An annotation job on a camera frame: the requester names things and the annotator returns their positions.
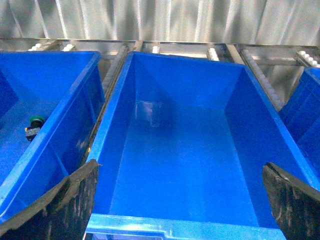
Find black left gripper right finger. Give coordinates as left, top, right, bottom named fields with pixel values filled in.
left=262, top=162, right=320, bottom=240

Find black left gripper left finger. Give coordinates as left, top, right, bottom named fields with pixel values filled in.
left=0, top=159, right=100, bottom=240

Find small blue bin far right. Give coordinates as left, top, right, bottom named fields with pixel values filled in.
left=279, top=67, right=320, bottom=163

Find green button right pair right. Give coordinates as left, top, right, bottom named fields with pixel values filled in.
left=25, top=115, right=45, bottom=142

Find blue button source bin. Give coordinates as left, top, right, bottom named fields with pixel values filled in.
left=0, top=51, right=105, bottom=222

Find blue target bin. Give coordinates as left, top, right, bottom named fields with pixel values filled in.
left=86, top=52, right=320, bottom=240

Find metal centre rail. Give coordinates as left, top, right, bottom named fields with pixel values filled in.
left=86, top=40, right=144, bottom=153

